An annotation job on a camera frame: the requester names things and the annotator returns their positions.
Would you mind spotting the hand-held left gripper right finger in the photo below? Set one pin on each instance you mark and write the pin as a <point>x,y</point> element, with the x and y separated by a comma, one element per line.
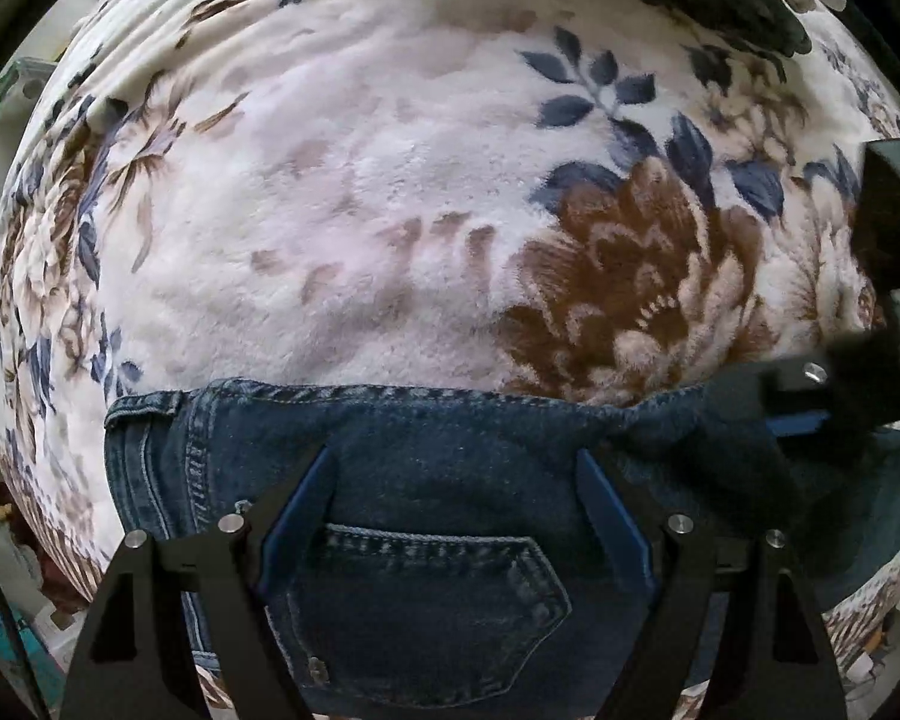
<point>609,511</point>

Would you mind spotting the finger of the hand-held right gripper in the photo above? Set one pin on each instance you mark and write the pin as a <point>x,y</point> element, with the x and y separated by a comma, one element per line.
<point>799,386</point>

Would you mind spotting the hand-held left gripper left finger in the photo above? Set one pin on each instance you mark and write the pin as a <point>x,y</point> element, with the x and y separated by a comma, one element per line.
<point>302,504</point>

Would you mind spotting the blue denim pants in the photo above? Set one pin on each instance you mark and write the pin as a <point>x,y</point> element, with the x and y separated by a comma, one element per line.
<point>450,480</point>

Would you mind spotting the floral fleece blanket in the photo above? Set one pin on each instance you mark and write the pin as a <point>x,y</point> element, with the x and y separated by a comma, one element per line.
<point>360,187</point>

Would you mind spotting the white and green plastic object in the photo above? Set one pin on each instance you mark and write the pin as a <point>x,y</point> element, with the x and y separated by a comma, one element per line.
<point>22,79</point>

